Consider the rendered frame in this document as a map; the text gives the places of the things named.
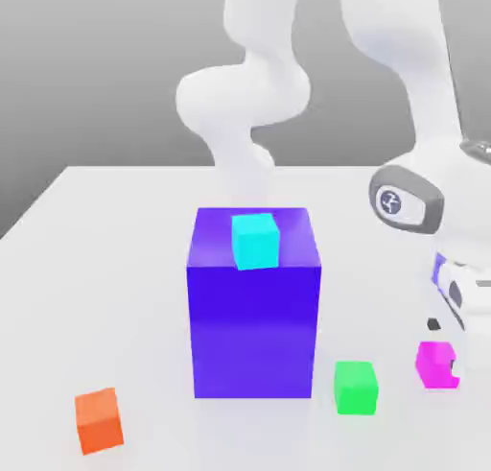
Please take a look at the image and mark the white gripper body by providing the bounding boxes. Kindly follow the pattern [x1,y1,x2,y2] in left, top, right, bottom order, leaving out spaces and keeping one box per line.
[436,322,491,366]

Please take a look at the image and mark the small magenta cube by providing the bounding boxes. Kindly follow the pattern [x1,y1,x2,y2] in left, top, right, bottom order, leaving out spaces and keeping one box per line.
[414,341,461,390]

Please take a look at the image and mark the small green cube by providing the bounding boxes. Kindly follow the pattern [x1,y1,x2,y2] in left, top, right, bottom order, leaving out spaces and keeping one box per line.
[333,360,380,416]

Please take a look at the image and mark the small cyan cube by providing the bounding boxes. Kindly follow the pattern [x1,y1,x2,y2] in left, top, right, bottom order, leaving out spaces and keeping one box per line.
[230,212,280,271]

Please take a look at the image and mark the small orange cube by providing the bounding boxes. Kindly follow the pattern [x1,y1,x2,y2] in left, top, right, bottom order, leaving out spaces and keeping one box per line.
[74,387,125,457]

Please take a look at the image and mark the large purple box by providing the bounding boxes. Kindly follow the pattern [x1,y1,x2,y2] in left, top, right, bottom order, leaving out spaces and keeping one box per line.
[186,206,322,400]

